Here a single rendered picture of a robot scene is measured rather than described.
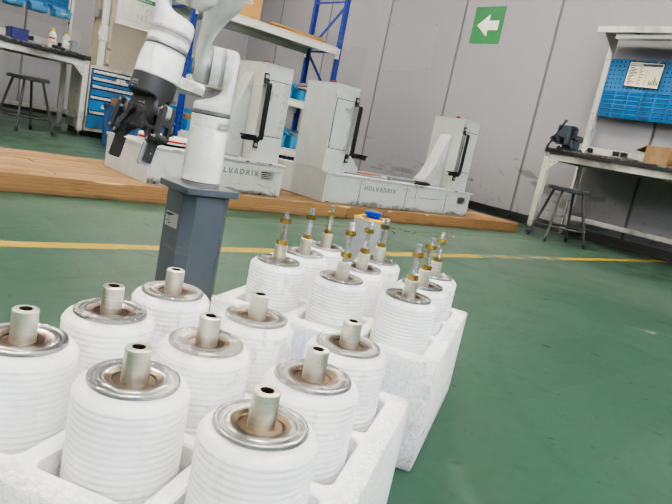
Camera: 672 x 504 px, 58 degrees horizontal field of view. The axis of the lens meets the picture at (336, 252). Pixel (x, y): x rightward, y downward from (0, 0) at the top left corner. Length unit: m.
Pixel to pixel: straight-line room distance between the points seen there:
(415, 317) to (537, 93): 5.86
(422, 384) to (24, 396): 0.57
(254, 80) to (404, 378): 2.73
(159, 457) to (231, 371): 0.12
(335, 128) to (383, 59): 4.51
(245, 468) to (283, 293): 0.60
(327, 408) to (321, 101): 3.36
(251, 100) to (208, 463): 3.11
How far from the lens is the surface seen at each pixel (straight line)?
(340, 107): 3.77
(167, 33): 1.08
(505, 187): 6.73
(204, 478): 0.48
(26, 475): 0.55
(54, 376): 0.58
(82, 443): 0.53
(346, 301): 0.98
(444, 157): 4.73
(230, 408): 0.50
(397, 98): 7.89
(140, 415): 0.50
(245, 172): 3.34
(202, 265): 1.51
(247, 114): 3.49
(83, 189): 2.90
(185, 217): 1.48
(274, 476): 0.46
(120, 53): 7.42
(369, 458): 0.63
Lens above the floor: 0.48
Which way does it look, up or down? 11 degrees down
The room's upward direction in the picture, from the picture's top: 12 degrees clockwise
